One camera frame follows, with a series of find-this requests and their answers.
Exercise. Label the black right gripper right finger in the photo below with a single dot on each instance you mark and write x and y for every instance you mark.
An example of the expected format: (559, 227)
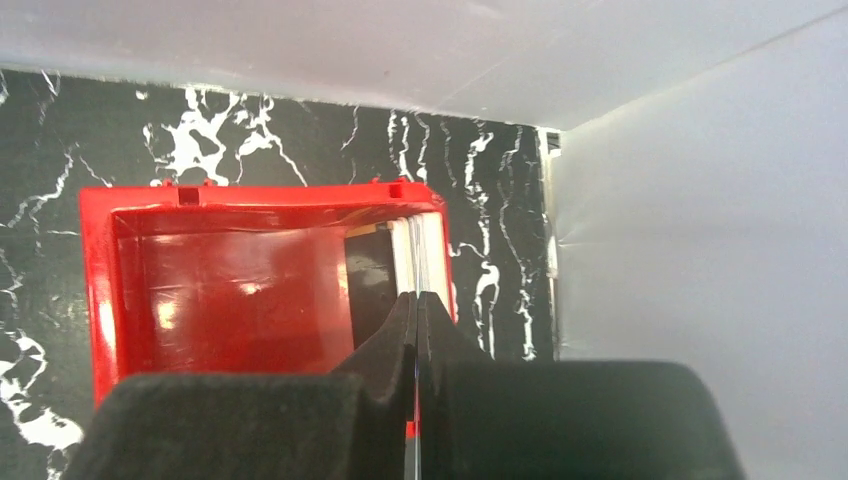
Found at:
(482, 418)

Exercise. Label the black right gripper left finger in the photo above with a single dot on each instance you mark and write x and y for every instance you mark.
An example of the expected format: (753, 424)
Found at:
(347, 424)

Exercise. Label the red plastic bin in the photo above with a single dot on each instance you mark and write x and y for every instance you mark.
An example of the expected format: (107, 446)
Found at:
(207, 278)

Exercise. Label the white striped credit card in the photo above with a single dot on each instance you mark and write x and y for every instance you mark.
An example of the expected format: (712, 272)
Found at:
(420, 258)

